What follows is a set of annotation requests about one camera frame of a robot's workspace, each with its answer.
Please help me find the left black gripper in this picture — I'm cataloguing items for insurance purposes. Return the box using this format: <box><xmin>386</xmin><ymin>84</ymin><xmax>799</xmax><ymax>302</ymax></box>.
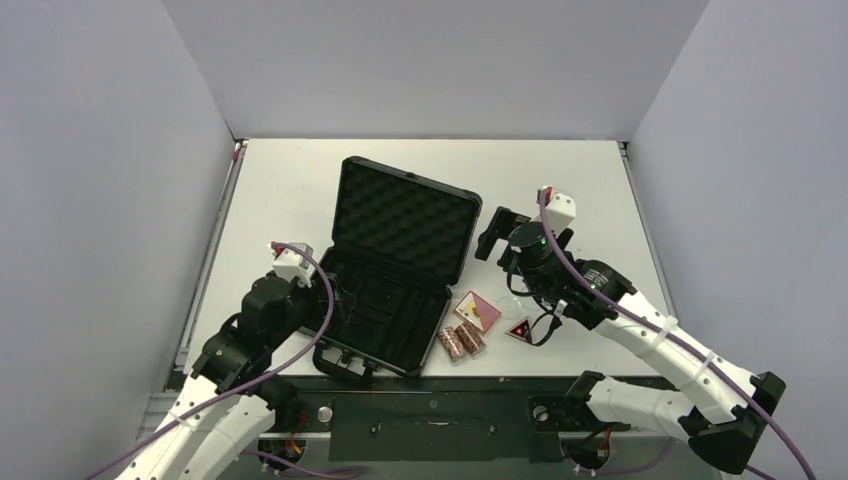
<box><xmin>268</xmin><ymin>272</ymin><xmax>355</xmax><ymax>348</ymax></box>

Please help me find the poker chip roll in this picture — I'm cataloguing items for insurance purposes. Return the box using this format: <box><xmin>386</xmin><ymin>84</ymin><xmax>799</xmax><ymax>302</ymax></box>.
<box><xmin>437</xmin><ymin>327</ymin><xmax>468</xmax><ymax>363</ymax></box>
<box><xmin>454</xmin><ymin>323</ymin><xmax>486</xmax><ymax>357</ymax></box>

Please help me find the red black triangular card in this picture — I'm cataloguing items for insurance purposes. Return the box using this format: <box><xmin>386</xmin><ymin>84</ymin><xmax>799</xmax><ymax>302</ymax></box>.
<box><xmin>505</xmin><ymin>317</ymin><xmax>533</xmax><ymax>345</ymax></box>

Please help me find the purple cable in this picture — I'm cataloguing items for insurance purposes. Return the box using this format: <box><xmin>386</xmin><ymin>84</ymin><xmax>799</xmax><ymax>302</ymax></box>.
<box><xmin>537</xmin><ymin>188</ymin><xmax>817</xmax><ymax>480</ymax></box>
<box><xmin>82</xmin><ymin>243</ymin><xmax>337</xmax><ymax>480</ymax></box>

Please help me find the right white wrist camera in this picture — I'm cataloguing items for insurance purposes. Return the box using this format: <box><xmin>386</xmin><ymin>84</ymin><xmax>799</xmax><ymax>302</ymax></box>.
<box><xmin>539</xmin><ymin>186</ymin><xmax>577</xmax><ymax>234</ymax></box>

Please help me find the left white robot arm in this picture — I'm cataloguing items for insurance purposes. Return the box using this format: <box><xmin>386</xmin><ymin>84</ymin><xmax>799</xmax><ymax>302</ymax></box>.
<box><xmin>119</xmin><ymin>274</ymin><xmax>335</xmax><ymax>479</ymax></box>

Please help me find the black foam-lined carrying case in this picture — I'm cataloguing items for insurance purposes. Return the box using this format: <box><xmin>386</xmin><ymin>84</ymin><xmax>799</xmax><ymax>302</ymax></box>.
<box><xmin>312</xmin><ymin>156</ymin><xmax>482</xmax><ymax>386</ymax></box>

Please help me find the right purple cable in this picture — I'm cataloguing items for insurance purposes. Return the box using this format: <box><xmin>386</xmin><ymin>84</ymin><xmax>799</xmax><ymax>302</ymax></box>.
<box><xmin>537</xmin><ymin>188</ymin><xmax>817</xmax><ymax>480</ymax></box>

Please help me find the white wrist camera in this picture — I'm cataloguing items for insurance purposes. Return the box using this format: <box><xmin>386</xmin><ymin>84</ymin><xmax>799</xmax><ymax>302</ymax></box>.
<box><xmin>269</xmin><ymin>242</ymin><xmax>314</xmax><ymax>287</ymax></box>
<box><xmin>539</xmin><ymin>186</ymin><xmax>577</xmax><ymax>234</ymax></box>

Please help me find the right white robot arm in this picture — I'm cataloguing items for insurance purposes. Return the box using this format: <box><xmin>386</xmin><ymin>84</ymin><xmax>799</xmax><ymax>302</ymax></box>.
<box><xmin>474</xmin><ymin>207</ymin><xmax>786</xmax><ymax>475</ymax></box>

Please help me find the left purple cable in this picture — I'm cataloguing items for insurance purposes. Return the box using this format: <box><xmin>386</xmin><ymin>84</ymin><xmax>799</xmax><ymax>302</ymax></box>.
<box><xmin>82</xmin><ymin>243</ymin><xmax>337</xmax><ymax>480</ymax></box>

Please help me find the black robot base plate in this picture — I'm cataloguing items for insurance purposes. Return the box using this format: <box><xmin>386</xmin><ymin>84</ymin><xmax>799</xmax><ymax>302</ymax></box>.
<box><xmin>248</xmin><ymin>376</ymin><xmax>607</xmax><ymax>464</ymax></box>

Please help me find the clear round disc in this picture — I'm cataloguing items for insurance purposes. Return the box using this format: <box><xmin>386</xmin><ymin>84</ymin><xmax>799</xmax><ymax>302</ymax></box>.
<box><xmin>496</xmin><ymin>295</ymin><xmax>525</xmax><ymax>319</ymax></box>

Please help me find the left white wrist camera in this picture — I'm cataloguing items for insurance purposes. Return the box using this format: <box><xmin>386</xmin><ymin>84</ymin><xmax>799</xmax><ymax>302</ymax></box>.
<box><xmin>269</xmin><ymin>242</ymin><xmax>314</xmax><ymax>287</ymax></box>

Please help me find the red playing card box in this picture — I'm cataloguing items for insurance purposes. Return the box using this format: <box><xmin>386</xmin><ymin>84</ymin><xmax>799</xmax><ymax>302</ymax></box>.
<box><xmin>452</xmin><ymin>290</ymin><xmax>502</xmax><ymax>334</ymax></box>

